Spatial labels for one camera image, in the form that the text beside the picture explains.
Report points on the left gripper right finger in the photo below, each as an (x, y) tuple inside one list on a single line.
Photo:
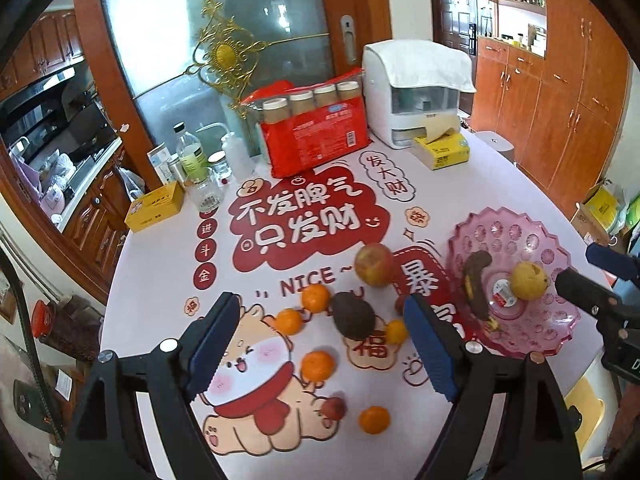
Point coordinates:
[(534, 438)]

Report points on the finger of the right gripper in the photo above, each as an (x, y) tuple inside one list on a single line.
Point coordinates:
[(587, 295), (623, 266)]

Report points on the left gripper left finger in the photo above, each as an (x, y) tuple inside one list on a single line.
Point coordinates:
[(106, 439)]

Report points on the yellow speckled pear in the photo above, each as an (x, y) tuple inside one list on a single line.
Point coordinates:
[(528, 281)]

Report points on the overripe dark banana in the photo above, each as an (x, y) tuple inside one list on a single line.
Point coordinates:
[(477, 305)]

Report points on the orange mandarin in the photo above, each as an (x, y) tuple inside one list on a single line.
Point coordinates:
[(289, 322), (315, 298), (317, 366), (396, 333), (374, 420)]

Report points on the small red plum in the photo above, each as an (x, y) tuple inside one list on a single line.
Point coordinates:
[(334, 408), (400, 304)]

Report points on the red yellow apple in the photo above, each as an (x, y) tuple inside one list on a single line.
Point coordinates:
[(374, 265)]

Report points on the dark avocado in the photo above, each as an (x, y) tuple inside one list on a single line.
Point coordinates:
[(353, 317)]

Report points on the cardboard box on floor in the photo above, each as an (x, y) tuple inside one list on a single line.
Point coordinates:
[(601, 217)]

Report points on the pink plastic fruit bowl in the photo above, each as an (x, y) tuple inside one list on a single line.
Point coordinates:
[(503, 267)]

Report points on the grey plastic stool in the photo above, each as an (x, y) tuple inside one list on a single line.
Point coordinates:
[(498, 144)]

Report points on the yellow tissue box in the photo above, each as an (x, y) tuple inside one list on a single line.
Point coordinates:
[(443, 146)]

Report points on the festive printed table mat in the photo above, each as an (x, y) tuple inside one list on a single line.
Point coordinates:
[(321, 262)]

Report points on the yellow cardboard box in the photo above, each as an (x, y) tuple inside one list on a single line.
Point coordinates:
[(156, 206)]

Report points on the glass jar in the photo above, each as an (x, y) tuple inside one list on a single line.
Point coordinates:
[(204, 194)]

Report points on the white countertop appliance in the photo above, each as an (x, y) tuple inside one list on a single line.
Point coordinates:
[(397, 116)]

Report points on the white cloth on appliance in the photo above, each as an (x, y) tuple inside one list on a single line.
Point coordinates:
[(418, 63)]

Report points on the clear bottle green label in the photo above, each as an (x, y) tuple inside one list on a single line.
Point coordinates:
[(191, 154)]

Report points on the white squeeze bottle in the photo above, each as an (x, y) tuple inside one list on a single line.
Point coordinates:
[(226, 153)]

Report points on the red drink bottle pack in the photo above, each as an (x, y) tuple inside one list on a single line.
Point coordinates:
[(305, 127)]

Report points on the gold door ornament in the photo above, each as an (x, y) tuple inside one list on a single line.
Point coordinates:
[(227, 55)]

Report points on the wooden wall cabinet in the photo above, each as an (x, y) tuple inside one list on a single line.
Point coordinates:
[(560, 110)]

